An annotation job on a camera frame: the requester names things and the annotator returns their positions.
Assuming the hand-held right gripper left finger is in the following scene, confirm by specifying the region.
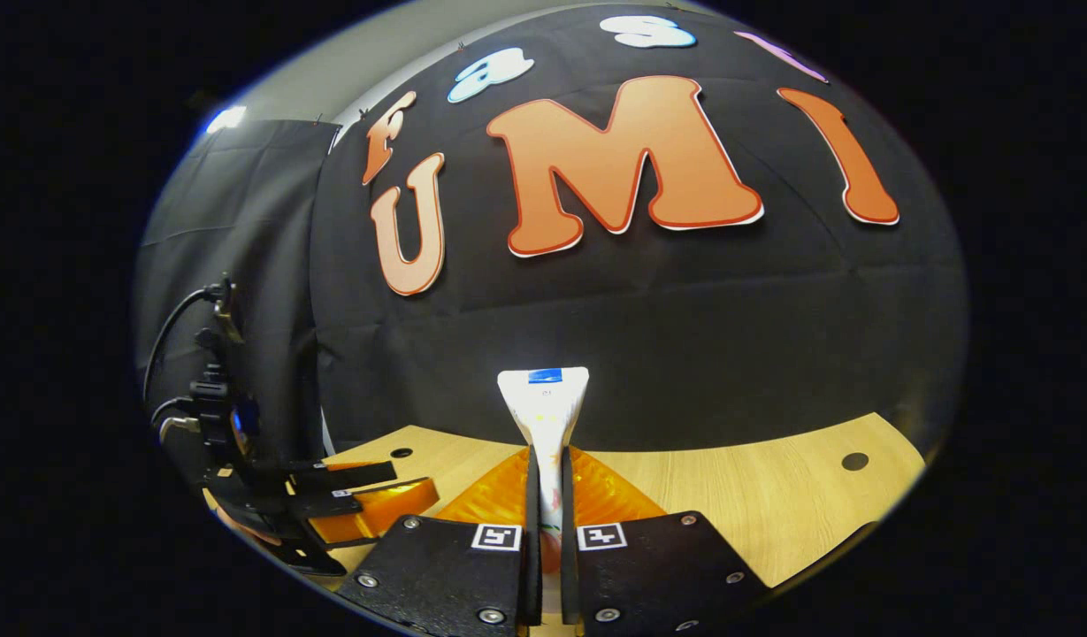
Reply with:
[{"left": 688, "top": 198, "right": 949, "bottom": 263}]
[{"left": 338, "top": 445, "right": 544, "bottom": 637}]

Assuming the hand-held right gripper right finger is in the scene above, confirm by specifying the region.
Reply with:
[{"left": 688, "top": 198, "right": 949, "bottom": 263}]
[{"left": 559, "top": 445, "right": 774, "bottom": 637}]

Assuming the white toothpaste tube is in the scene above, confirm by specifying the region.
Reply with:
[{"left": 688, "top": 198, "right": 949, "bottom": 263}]
[{"left": 496, "top": 367, "right": 590, "bottom": 576}]

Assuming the wooden desktop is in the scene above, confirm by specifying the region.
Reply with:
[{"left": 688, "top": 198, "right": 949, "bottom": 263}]
[{"left": 318, "top": 411, "right": 926, "bottom": 637}]

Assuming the black backdrop cloth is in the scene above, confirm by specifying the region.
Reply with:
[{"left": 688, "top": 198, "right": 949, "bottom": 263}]
[{"left": 136, "top": 4, "right": 968, "bottom": 496}]

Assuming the black cable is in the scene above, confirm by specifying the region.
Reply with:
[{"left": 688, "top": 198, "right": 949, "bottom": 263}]
[{"left": 142, "top": 283, "right": 226, "bottom": 408}]

